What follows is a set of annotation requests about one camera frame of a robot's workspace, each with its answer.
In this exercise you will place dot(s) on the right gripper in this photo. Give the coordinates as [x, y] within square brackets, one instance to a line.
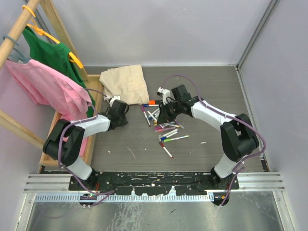
[163, 116]

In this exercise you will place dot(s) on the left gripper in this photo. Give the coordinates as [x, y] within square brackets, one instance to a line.
[123, 121]

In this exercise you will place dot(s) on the magenta end rainbow pen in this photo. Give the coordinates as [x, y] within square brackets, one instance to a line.
[158, 127]

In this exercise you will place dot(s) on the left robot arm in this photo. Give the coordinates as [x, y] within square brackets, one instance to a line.
[64, 142]

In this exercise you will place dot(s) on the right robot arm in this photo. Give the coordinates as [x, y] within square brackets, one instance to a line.
[237, 135]

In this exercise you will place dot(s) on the yellow end rainbow pen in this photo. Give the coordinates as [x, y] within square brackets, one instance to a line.
[169, 124]

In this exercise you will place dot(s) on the lilac pen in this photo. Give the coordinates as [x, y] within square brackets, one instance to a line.
[162, 129]

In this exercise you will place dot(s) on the green cap rainbow pen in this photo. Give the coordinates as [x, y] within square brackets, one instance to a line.
[177, 138]

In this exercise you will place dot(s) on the red cap white pen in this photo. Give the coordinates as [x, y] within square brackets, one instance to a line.
[165, 149]

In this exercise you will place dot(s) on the grey end white marker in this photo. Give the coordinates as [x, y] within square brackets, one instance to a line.
[170, 132]

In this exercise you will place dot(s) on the blue end white marker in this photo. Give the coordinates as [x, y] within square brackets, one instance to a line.
[168, 136]

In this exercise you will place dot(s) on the orange black highlighter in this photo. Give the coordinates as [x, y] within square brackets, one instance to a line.
[155, 102]

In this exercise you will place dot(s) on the beige folded cloth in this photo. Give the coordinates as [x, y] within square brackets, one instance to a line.
[127, 82]

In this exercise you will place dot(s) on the wooden clothes rack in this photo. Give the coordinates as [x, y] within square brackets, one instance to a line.
[7, 46]

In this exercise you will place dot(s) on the pink shirt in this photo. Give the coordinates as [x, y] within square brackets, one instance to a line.
[44, 85]

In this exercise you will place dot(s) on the green shirt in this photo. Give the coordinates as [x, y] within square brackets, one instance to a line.
[55, 56]

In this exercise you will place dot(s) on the grey hanger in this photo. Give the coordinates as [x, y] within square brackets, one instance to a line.
[17, 54]

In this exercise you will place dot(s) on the yellow hanger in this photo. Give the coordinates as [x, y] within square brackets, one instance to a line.
[41, 32]

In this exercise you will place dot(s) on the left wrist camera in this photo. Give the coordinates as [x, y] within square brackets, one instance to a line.
[110, 100]

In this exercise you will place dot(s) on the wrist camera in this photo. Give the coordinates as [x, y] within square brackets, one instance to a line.
[110, 100]
[164, 93]

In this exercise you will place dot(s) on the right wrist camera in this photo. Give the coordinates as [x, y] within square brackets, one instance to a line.
[164, 93]

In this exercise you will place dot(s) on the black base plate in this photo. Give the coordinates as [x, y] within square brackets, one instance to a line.
[155, 183]

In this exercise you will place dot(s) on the grey cable duct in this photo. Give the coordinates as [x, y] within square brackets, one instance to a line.
[90, 198]

